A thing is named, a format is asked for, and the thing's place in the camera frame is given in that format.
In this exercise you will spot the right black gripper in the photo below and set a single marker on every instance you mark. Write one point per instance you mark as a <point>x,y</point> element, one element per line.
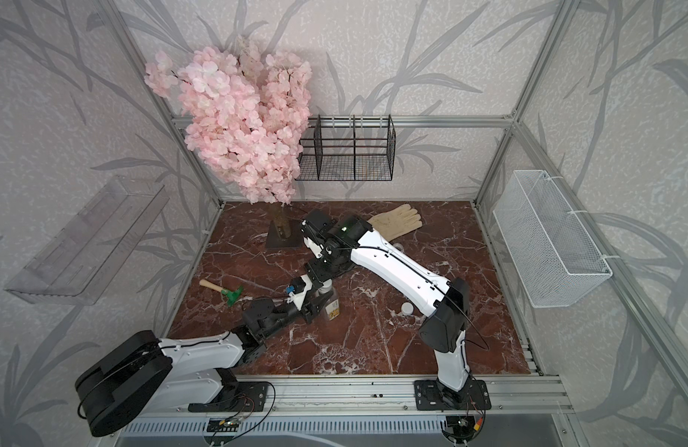
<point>311,267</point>

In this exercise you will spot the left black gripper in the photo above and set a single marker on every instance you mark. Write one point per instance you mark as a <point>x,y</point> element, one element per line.
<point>313,310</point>

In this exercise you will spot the white bottle cap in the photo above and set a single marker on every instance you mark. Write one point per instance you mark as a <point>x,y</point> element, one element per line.
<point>407,309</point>

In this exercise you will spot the clear bottle with yellow label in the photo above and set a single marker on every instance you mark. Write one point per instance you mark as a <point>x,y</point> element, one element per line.
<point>330,302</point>

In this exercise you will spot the aluminium mounting rail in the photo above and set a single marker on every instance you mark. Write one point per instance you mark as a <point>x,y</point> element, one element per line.
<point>513,394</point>

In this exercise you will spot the pink artificial blossom tree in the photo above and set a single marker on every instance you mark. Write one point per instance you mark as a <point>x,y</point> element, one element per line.
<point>248,112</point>

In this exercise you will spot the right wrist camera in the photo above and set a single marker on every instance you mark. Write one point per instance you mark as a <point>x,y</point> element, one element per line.
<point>312,239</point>

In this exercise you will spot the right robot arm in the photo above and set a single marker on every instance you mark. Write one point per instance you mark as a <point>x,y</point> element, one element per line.
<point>441,301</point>

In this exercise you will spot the white mesh basket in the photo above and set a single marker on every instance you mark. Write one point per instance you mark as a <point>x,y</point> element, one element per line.
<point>555,257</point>

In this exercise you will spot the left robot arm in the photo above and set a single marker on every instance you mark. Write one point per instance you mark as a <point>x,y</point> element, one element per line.
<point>146,374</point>

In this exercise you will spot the clear acrylic wall shelf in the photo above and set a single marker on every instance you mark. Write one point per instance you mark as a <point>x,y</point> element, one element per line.
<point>78,264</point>

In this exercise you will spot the green toy rake wooden handle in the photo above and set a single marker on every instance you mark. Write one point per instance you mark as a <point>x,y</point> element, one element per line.
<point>230,297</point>

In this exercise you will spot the beige work glove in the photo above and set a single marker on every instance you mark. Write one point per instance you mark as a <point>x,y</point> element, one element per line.
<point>396,223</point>

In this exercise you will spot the black wire basket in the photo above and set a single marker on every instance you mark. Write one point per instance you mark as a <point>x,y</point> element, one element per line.
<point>351,149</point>

